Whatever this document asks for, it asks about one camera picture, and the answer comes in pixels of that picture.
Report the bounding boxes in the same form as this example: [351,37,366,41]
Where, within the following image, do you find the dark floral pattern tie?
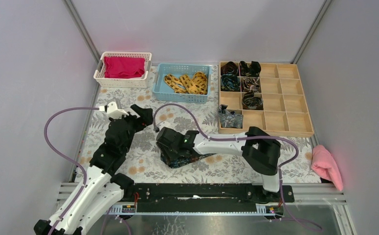
[160,153,214,168]

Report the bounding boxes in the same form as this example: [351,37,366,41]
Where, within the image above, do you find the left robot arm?
[34,101,153,235]

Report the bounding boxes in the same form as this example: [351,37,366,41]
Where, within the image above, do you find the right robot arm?
[156,127,282,202]

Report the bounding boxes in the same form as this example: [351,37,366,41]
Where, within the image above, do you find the light blue plastic basket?
[153,63,212,104]

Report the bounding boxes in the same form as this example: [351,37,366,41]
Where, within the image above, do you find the white plastic basket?
[93,51,152,88]

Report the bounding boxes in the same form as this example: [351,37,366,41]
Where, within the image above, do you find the magenta cloth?
[104,57,145,79]

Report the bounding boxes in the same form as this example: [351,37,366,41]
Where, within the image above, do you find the yellow insect pattern tie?
[163,71,208,95]

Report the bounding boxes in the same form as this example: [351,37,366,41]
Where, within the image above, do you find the grey leaf pattern tie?
[218,105,244,129]

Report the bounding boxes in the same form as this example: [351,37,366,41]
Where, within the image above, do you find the blue floral rolled tie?
[221,74,240,92]

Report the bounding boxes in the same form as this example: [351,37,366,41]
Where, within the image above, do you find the dark grey rolled tie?
[242,92,264,110]

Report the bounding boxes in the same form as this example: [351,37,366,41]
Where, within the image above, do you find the dark red rolled tie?
[220,61,239,76]

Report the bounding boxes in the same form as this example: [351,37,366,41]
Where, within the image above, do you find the brown paisley rolled tie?
[241,76,261,93]

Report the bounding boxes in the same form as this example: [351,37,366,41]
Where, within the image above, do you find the black floral rolled tie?
[239,61,262,77]

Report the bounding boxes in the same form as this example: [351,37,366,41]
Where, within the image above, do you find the wooden compartment organizer tray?
[218,61,314,138]

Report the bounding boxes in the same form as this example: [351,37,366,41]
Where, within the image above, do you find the pink cloth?
[311,145,344,191]

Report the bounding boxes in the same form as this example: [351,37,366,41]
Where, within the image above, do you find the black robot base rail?
[111,183,295,215]

